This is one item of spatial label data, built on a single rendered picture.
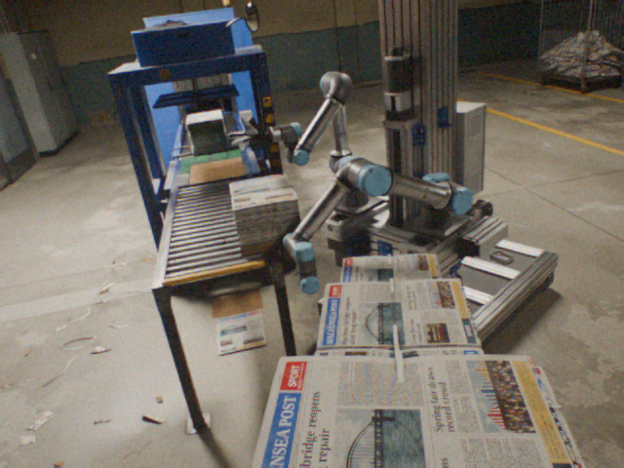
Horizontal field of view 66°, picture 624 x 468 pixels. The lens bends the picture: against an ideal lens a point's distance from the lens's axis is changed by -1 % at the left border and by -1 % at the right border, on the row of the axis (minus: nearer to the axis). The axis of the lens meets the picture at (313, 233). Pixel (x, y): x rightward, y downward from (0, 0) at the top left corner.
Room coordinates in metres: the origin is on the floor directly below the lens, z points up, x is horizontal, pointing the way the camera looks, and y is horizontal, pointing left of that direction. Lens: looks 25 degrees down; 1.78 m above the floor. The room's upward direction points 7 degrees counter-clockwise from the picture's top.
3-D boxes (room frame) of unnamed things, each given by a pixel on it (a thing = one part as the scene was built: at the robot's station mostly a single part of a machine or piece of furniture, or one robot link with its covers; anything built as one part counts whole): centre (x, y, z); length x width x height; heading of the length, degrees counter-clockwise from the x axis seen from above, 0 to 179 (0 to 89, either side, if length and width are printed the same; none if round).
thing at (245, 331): (2.49, 0.52, 0.01); 0.37 x 0.28 x 0.01; 9
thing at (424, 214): (2.00, -0.56, 0.87); 0.15 x 0.15 x 0.10
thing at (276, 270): (2.49, 0.27, 0.74); 1.34 x 0.05 x 0.12; 9
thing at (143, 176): (3.10, 1.06, 0.77); 0.09 x 0.09 x 1.55; 9
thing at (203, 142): (4.02, 0.76, 0.93); 0.38 x 0.30 x 0.26; 9
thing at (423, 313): (1.02, -0.18, 0.95); 0.38 x 0.29 x 0.23; 81
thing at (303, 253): (1.68, 0.05, 0.90); 0.11 x 0.08 x 0.11; 18
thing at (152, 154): (3.69, 1.15, 0.77); 0.09 x 0.09 x 1.55; 9
